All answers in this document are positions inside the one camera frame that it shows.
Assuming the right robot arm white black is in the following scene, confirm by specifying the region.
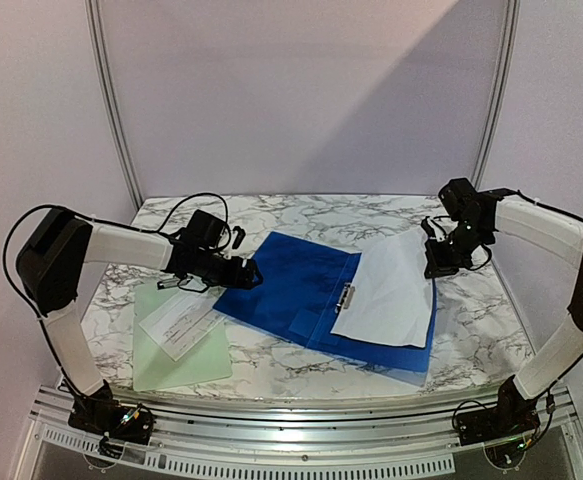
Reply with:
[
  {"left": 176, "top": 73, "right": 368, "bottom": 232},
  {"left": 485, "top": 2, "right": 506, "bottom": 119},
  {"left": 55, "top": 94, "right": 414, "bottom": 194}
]
[{"left": 424, "top": 178, "right": 583, "bottom": 436}]

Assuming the green translucent clipboard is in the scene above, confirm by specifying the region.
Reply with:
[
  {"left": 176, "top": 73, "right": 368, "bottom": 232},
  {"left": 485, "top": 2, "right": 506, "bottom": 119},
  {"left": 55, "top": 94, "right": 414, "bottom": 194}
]
[{"left": 132, "top": 282, "right": 232, "bottom": 391}]

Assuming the right aluminium corner post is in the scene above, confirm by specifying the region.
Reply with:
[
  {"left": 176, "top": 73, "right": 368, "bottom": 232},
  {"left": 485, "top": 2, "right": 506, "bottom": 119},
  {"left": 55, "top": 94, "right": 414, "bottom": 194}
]
[{"left": 470, "top": 0, "right": 520, "bottom": 188}]

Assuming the aluminium corner post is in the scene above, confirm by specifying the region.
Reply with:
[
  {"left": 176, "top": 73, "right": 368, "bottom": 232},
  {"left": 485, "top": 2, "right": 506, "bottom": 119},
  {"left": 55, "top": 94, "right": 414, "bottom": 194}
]
[
  {"left": 85, "top": 0, "right": 144, "bottom": 211},
  {"left": 470, "top": 0, "right": 520, "bottom": 188}
]

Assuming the blue file folder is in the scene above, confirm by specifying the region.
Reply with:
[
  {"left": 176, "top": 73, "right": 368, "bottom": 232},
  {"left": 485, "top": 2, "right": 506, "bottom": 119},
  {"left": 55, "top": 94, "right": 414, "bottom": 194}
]
[{"left": 214, "top": 232, "right": 437, "bottom": 374}]

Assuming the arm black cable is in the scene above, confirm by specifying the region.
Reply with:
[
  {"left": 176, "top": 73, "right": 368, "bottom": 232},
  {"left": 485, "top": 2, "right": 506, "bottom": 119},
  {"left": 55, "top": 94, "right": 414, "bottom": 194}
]
[
  {"left": 1, "top": 192, "right": 232, "bottom": 396},
  {"left": 470, "top": 188, "right": 583, "bottom": 274}
]

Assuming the metal folder clip mechanism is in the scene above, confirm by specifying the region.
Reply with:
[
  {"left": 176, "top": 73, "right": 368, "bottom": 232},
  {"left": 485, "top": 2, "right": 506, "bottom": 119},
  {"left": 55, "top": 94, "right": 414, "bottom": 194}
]
[{"left": 335, "top": 282, "right": 355, "bottom": 314}]

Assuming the left aluminium corner post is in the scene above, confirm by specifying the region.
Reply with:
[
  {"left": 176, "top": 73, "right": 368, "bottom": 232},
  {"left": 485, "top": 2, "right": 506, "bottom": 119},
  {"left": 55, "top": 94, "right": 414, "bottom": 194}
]
[{"left": 85, "top": 0, "right": 144, "bottom": 211}]

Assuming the metal clipboard clip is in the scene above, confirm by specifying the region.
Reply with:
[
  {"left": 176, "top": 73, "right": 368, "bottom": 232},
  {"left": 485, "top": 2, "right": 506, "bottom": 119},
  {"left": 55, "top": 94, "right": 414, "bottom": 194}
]
[{"left": 157, "top": 278, "right": 180, "bottom": 290}]

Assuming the aluminium front rail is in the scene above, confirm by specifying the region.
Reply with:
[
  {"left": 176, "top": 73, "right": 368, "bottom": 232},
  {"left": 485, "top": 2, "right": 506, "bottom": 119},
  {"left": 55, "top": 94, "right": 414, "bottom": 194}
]
[{"left": 16, "top": 387, "right": 583, "bottom": 479}]

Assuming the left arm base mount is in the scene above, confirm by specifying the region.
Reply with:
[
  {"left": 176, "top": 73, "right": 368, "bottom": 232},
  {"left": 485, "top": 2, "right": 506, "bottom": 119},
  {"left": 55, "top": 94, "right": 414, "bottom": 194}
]
[{"left": 67, "top": 380, "right": 155, "bottom": 459}]

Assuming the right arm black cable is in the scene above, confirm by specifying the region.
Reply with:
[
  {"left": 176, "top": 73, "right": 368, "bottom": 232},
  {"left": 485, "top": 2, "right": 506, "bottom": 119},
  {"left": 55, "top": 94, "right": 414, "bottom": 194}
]
[{"left": 470, "top": 188, "right": 583, "bottom": 274}]

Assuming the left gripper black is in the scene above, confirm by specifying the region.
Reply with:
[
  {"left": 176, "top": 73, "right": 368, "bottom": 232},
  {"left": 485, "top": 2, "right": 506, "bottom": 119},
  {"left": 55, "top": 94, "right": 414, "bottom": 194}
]
[{"left": 194, "top": 248, "right": 263, "bottom": 289}]

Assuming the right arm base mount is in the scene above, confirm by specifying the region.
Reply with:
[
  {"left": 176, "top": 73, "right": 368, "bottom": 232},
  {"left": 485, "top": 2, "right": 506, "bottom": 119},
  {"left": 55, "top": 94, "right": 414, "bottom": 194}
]
[{"left": 451, "top": 376, "right": 556, "bottom": 470}]

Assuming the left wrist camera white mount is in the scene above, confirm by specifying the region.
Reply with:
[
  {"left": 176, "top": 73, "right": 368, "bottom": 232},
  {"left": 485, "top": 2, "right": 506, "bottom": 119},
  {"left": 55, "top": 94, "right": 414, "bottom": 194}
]
[{"left": 232, "top": 226, "right": 246, "bottom": 250}]

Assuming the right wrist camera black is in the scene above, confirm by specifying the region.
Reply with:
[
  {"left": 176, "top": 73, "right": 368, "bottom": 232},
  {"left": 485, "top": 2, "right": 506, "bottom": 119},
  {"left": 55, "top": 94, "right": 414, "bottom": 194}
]
[{"left": 420, "top": 216, "right": 448, "bottom": 242}]

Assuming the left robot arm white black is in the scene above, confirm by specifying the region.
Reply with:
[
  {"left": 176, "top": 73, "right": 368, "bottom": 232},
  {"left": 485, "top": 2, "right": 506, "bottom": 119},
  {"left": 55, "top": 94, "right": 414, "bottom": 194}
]
[{"left": 15, "top": 204, "right": 263, "bottom": 434}]

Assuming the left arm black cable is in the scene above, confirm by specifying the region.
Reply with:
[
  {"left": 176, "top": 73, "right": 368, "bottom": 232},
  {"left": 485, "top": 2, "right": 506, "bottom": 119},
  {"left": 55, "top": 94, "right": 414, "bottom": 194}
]
[{"left": 1, "top": 192, "right": 232, "bottom": 396}]

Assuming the printed white paper sheet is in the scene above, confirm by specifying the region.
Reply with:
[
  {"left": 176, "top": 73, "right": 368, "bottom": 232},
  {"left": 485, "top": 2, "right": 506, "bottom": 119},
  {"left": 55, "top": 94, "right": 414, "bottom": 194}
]
[{"left": 139, "top": 293, "right": 218, "bottom": 361}]

